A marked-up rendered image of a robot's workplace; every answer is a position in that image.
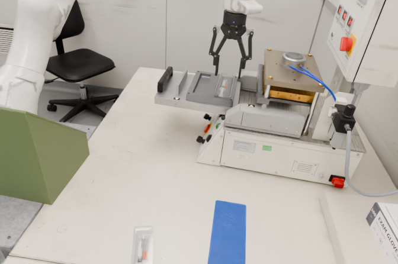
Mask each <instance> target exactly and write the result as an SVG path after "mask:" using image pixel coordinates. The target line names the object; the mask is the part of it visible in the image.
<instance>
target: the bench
mask: <svg viewBox="0 0 398 264"><path fill-rule="evenodd" d="M165 71H166V70H162V69H152V68H147V67H139V68H138V70H137V72H136V73H135V74H134V76H133V77H132V79H131V80H130V82H129V83H128V84H127V86H126V87H125V88H124V90H123V92H122V93H121V94H120V96H119V97H118V99H117V100H116V102H115V103H114V105H113V106H112V107H111V109H110V110H109V112H108V113H107V115H106V116H105V117H104V119H103V120H102V121H101V123H100V125H99V126H98V127H97V129H96V130H95V132H94V133H93V135H92V136H91V138H90V139H89V140H88V147H89V156H88V157H87V159H86V160H85V161H84V163H83V164H82V166H81V167H80V168H79V169H78V171H77V172H76V173H75V175H74V176H73V178H72V179H71V180H70V181H69V183H68V184H67V185H66V187H65V188H64V190H63V191H62V192H61V193H60V195H59V196H58V197H57V199H56V200H55V202H54V203H53V204H52V205H49V204H44V205H43V206H42V208H41V210H40V211H39V212H38V213H37V215H36V216H35V217H34V219H33V221H32V222H31V223H30V225H29V226H28V228H27V229H26V231H25V232H24V234H23V235H22V236H21V238H20V239H19V241H18V242H17V244H16V245H15V246H14V248H13V249H12V250H11V252H10V254H9V256H7V258H6V259H5V261H4V262H3V264H130V260H131V248H132V241H133V229H134V226H146V225H153V226H154V237H153V264H207V262H208V254H209V248H210V239H211V231H212V225H213V216H214V207H215V202H216V200H220V201H227V202H234V203H238V204H245V205H246V264H337V262H336V258H335V254H334V251H333V247H332V244H331V240H330V237H329V233H328V229H327V226H326V222H325V218H324V216H323V212H322V208H321V205H320V201H319V199H320V197H321V194H322V192H323V191H328V192H336V193H342V194H350V195H358V196H363V197H368V196H364V195H361V194H359V193H357V192H355V191H354V190H352V189H351V188H350V187H349V186H348V187H347V188H346V187H343V188H337V187H334V186H333V185H329V184H325V183H318V182H312V181H306V180H302V179H296V178H289V177H286V176H279V175H273V174H269V173H263V172H257V171H252V170H246V169H240V168H234V167H230V166H223V165H220V166H216V165H209V164H205V163H199V162H197V156H198V152H199V149H200V146H201V143H199V142H197V141H196V139H197V137H198V136H201V137H203V135H204V129H205V127H206V125H207V121H208V120H206V119H204V118H203V117H204V115H205V113H207V114H208V115H210V114H211V113H210V112H204V111H196V110H189V109H185V108H178V107H171V106H167V105H159V104H155V99H154V96H155V95H156V93H157V85H158V81H159V80H160V78H161V77H162V75H163V74H164V72H165ZM354 118H355V117H354ZM355 120H356V118H355ZM355 127H356V129H357V131H358V134H359V135H360V138H361V140H362V142H363V144H364V147H365V149H366V151H367V152H366V153H364V154H363V156H362V158H361V160H360V162H359V164H358V166H357V168H356V170H355V172H354V174H353V176H352V178H351V183H352V184H353V186H354V187H356V188H357V189H359V190H360V191H363V192H367V193H372V194H379V193H384V192H390V191H394V190H396V189H397V188H396V187H395V185H394V183H393V181H392V180H391V178H390V176H389V174H388V173H387V171H386V170H385V168H384V166H383V164H382V163H381V161H380V159H379V158H378V156H377V154H376V152H375V151H374V149H373V147H372V145H371V144H370V142H369V141H368V139H367V137H366V135H365V134H364V132H363V130H362V128H361V127H360V125H359V124H358V121H357V120H356V123H355ZM372 198H379V199H388V200H393V201H398V193H397V194H393V195H388V196H384V197H372Z"/></svg>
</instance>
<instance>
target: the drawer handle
mask: <svg viewBox="0 0 398 264"><path fill-rule="evenodd" d="M172 75H173V68H172V67H171V66H168V68H167V69H166V71H165V72H164V74H163V75H162V77H161V78H160V80H159V81H158V85H157V91H158V92H163V86H164V84H165V83H166V81H167V80H168V78H169V77H170V76H172Z"/></svg>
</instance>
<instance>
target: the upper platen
mask: <svg viewBox="0 0 398 264"><path fill-rule="evenodd" d="M265 88H266V85H264V68H263V94H262V95H264V93H265ZM314 93H315V92H311V91H304V90H299V89H291V88H283V87H279V86H271V90H270V93H269V96H270V101H275V102H282V103H286V104H294V105H301V106H306V107H310V106H311V103H312V100H313V97H314Z"/></svg>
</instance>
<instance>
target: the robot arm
mask: <svg viewBox="0 0 398 264"><path fill-rule="evenodd" d="M74 1H75V0H18V6H17V14H16V17H15V23H14V32H13V38H12V43H11V47H10V49H9V52H8V56H7V59H6V62H5V64H4V65H3V66H1V67H0V107H5V108H12V109H16V110H23V111H27V112H30V113H33V114H36V115H37V109H38V99H39V97H40V93H41V91H42V89H43V85H44V80H45V77H44V74H45V71H46V67H47V64H48V61H49V57H50V54H51V50H52V42H53V40H55V39H57V38H58V36H60V33H61V31H62V28H63V26H64V24H65V22H66V20H67V18H68V15H69V13H70V11H71V9H72V6H73V3H74ZM223 8H224V9H225V10H224V14H223V23H222V25H221V26H216V25H215V26H214V27H213V38H212V41H211V46H210V50H209V53H208V54H209V55H212V56H213V66H216V71H215V76H217V74H218V69H219V57H220V55H219V52H220V50H221V49H222V47H223V45H224V43H225V41H226V40H227V39H233V40H237V42H238V44H239V48H240V52H241V55H242V57H241V60H240V68H239V76H238V79H240V74H241V70H242V69H245V65H246V61H247V60H251V59H252V37H253V33H254V30H248V29H246V17H247V15H249V14H257V13H261V12H262V5H261V4H259V3H258V2H257V1H256V0H223ZM220 30H222V32H223V34H224V36H223V38H222V40H221V42H220V44H219V46H218V48H217V49H216V51H213V49H214V45H215V42H216V37H217V33H219V31H220ZM244 33H247V36H248V55H246V53H245V49H244V46H243V42H242V36H243V35H244Z"/></svg>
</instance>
